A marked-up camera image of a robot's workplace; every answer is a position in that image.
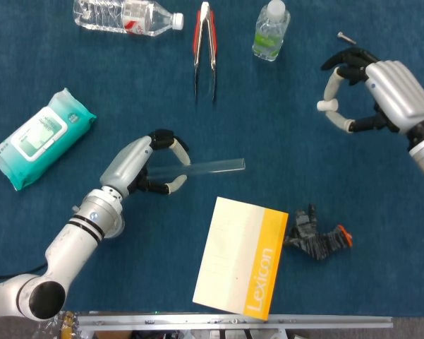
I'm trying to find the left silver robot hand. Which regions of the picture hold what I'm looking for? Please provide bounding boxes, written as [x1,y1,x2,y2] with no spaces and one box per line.
[99,129,193,196]

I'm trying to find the grey knit work glove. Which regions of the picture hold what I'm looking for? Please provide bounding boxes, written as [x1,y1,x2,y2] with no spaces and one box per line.
[283,203,353,262]

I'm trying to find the white yellow Lexicon booklet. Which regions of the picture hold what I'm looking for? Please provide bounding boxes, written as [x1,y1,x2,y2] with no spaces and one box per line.
[192,196,289,321]

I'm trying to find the clear red-label water bottle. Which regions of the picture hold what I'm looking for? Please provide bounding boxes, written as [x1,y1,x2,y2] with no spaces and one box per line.
[73,0,184,38]

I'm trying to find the small metal bolt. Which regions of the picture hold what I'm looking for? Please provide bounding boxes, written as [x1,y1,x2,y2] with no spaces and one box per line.
[337,31,357,46]

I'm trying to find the clear glass test tube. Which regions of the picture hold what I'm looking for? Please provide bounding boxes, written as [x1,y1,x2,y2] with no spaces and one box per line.
[146,157,248,179]

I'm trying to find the clear green-label bottle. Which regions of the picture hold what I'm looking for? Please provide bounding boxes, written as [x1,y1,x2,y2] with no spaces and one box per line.
[252,0,291,63]

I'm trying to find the aluminium frame rail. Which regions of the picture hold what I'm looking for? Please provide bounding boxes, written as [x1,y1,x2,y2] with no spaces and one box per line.
[75,312,393,333]

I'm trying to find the red-handled metal tongs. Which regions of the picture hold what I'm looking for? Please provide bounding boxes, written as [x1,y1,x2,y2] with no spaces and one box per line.
[192,1,219,103]

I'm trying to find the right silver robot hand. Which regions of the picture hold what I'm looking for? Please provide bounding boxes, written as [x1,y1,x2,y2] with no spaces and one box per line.
[320,47,424,135]

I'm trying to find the teal wet wipes pack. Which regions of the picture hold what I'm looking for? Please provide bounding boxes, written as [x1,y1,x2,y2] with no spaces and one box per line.
[0,87,97,191]

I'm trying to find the teal felt table cover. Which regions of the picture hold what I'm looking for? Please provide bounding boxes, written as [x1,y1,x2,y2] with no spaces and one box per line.
[0,0,424,317]

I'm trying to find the crinkled clear plastic wrap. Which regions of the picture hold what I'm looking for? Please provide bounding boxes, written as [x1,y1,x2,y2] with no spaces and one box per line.
[37,310,80,339]

